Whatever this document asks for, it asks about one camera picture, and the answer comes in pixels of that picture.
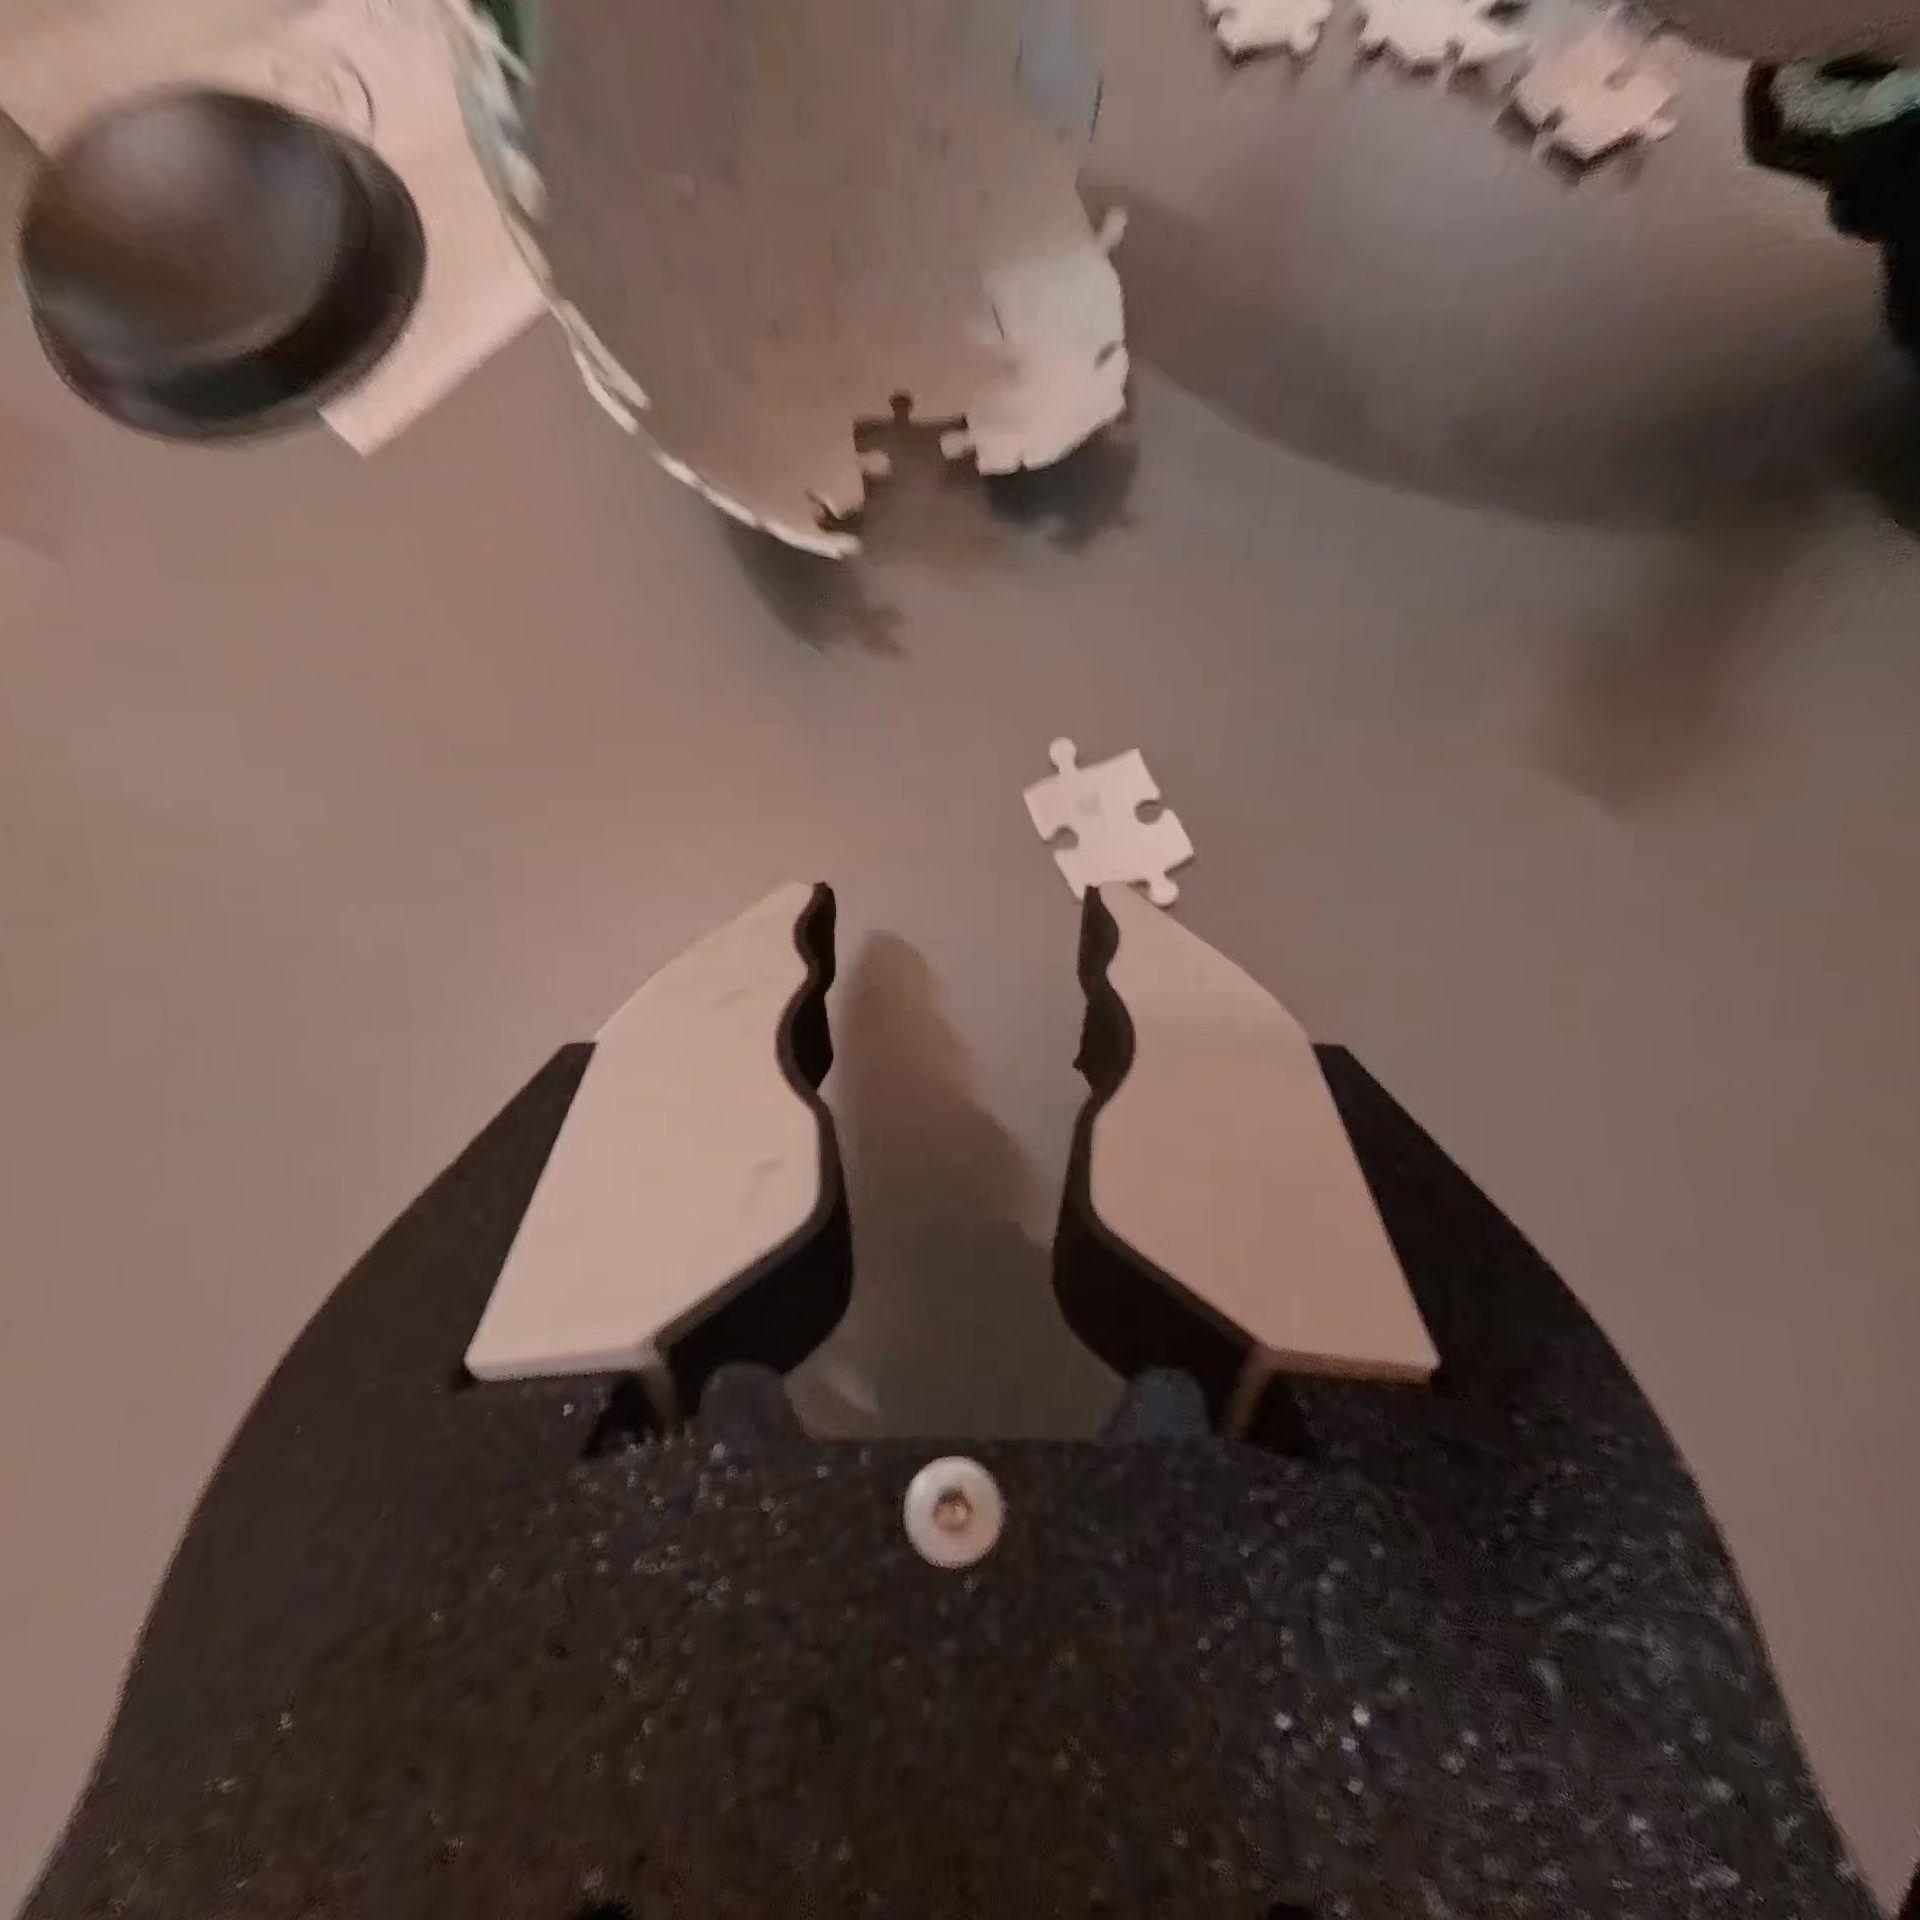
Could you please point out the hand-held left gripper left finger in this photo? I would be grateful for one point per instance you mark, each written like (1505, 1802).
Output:
(662, 1170)

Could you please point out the pile of puzzle pieces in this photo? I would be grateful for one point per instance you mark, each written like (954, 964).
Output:
(1590, 83)

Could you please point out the person's right forearm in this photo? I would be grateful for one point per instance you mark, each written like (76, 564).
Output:
(1861, 165)

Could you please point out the black ball stand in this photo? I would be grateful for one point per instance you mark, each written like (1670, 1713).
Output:
(210, 255)

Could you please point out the white instruction leaflet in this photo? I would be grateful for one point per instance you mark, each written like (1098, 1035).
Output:
(452, 360)

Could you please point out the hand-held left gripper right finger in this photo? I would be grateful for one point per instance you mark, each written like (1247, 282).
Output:
(1245, 1184)

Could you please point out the white puzzle piece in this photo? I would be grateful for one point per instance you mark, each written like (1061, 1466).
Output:
(1109, 820)

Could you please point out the partly built puzzle ball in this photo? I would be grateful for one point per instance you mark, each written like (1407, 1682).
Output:
(809, 224)

